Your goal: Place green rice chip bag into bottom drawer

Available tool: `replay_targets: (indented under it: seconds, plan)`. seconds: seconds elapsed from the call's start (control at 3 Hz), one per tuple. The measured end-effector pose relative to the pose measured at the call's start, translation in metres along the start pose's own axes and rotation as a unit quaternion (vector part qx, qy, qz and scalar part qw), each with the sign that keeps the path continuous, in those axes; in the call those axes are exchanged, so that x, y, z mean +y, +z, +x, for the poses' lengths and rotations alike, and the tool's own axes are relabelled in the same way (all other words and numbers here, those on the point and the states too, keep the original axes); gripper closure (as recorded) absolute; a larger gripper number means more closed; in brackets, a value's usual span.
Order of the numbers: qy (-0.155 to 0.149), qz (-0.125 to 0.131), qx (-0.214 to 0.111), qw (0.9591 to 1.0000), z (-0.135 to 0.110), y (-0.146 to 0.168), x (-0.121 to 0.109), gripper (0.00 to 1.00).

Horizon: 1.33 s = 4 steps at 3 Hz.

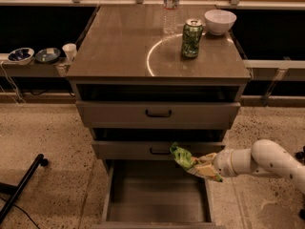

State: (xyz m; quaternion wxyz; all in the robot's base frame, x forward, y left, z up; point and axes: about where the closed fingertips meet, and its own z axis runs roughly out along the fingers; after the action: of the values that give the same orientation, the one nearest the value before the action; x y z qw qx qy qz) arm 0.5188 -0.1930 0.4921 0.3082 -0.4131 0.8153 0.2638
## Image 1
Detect black caster wheel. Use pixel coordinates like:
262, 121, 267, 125
295, 146, 305, 160

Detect green soda can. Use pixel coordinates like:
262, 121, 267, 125
181, 18, 203, 58

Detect white bowl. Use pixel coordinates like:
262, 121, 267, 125
204, 10, 236, 35

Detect black stand leg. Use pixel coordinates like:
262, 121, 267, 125
0, 154, 49, 223

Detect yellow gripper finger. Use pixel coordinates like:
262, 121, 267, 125
199, 153, 217, 163
194, 164, 217, 179

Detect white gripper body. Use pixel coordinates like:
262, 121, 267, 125
213, 149, 237, 177

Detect blue patterned bowl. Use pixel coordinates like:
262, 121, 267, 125
8, 48, 34, 65

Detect middle grey drawer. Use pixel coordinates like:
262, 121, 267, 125
91, 141, 225, 160

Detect grey drawer cabinet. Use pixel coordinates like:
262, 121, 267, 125
65, 4, 253, 229

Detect clear plastic water bottle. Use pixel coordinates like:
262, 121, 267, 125
163, 0, 180, 34

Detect dark blue plate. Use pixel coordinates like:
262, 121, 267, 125
35, 48, 61, 64

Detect white hanging cable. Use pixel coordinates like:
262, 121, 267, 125
0, 60, 27, 104

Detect black floor cable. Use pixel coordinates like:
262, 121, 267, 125
0, 196, 42, 229

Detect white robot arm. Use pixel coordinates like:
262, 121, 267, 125
195, 139, 305, 194

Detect green rice chip bag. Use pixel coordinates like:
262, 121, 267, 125
169, 142, 224, 183

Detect white paper cup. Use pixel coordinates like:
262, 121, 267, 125
62, 43, 77, 61

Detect bottom grey drawer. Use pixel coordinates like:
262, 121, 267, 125
91, 160, 226, 229

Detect grey drawer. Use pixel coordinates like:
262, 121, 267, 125
91, 141, 225, 160
91, 160, 226, 229
76, 101, 240, 130

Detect top grey drawer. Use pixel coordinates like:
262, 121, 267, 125
76, 101, 240, 130

